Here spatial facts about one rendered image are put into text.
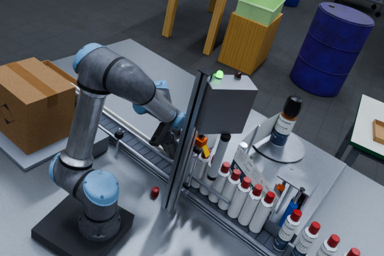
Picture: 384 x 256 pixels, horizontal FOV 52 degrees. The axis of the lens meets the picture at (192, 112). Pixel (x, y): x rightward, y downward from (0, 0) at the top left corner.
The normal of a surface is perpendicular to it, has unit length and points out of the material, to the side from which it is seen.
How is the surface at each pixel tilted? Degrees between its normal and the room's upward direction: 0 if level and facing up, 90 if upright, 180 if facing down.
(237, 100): 90
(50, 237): 4
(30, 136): 90
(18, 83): 0
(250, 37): 90
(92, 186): 8
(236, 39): 90
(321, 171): 0
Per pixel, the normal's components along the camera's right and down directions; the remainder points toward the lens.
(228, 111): 0.29, 0.60
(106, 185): 0.28, -0.71
